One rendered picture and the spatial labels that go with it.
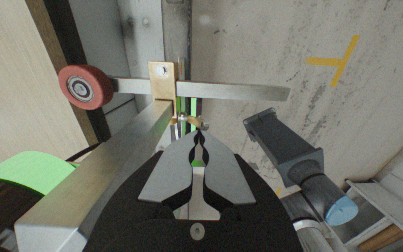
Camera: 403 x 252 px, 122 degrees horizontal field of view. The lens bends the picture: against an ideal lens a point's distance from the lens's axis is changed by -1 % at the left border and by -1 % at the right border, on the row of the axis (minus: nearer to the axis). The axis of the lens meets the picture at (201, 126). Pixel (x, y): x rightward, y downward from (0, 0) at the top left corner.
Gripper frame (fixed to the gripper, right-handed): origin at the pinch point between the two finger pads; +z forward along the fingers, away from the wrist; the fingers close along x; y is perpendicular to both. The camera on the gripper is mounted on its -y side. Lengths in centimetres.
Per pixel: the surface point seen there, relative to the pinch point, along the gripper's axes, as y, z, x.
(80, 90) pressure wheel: -1.5, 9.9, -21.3
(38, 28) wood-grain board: -10.6, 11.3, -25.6
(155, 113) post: 0.8, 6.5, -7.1
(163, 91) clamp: -1.1, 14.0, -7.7
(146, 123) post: 0.8, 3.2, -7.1
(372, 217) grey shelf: 178, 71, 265
